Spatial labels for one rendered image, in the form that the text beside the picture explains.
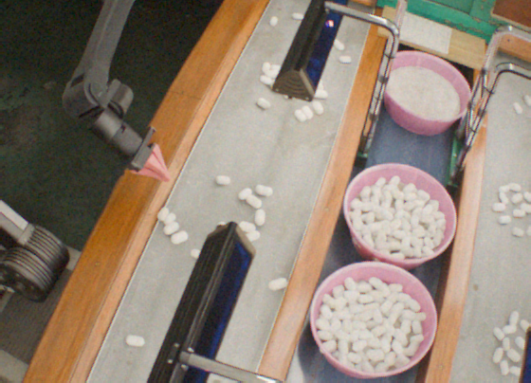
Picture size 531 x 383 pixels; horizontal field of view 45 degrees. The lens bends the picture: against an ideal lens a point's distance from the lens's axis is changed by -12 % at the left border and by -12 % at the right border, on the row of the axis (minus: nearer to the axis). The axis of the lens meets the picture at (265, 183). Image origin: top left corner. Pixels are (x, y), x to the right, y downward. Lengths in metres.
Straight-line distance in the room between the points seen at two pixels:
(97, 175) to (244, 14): 0.90
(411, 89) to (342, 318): 0.72
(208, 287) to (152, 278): 0.45
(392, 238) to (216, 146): 0.45
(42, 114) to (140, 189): 1.32
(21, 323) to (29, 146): 1.12
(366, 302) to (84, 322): 0.57
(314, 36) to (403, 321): 0.60
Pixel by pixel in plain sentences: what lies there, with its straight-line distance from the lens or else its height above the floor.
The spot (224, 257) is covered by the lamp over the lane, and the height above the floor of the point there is 1.11.
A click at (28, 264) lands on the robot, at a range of 1.43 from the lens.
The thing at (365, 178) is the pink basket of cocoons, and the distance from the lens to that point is 1.63.
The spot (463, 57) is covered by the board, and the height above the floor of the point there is 0.78.
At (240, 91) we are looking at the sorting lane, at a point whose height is 0.74.
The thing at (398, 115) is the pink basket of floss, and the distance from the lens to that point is 1.84.
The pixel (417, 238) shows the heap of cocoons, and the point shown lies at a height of 0.74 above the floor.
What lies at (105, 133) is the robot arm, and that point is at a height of 0.98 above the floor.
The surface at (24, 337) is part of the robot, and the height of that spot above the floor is 0.47.
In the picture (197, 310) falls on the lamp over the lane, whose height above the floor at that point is 1.11.
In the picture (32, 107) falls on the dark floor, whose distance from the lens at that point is 2.84.
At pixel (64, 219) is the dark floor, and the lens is 2.46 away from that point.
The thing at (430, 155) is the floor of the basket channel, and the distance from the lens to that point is 1.83.
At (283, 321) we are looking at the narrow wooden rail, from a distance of 1.38.
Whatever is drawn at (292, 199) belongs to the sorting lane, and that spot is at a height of 0.74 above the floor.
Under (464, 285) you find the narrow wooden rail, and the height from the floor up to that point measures 0.76.
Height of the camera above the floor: 1.98
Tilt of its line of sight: 51 degrees down
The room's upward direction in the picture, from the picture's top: 9 degrees clockwise
